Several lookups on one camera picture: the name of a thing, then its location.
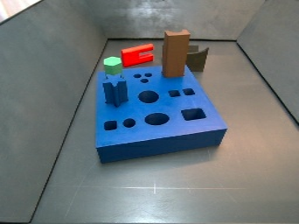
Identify green hexagonal peg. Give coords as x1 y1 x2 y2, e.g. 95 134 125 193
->
103 56 122 75

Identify brown tall grooved block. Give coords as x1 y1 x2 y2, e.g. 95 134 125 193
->
162 30 190 78

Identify dark blue star peg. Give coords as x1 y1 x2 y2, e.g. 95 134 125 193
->
102 74 128 107

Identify blue foam fixture block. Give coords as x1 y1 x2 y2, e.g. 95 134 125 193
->
95 66 226 163

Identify black curved regrasp stand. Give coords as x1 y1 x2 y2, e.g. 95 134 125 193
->
185 45 209 72

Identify red square-circle object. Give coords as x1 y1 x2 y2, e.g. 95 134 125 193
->
120 44 154 67

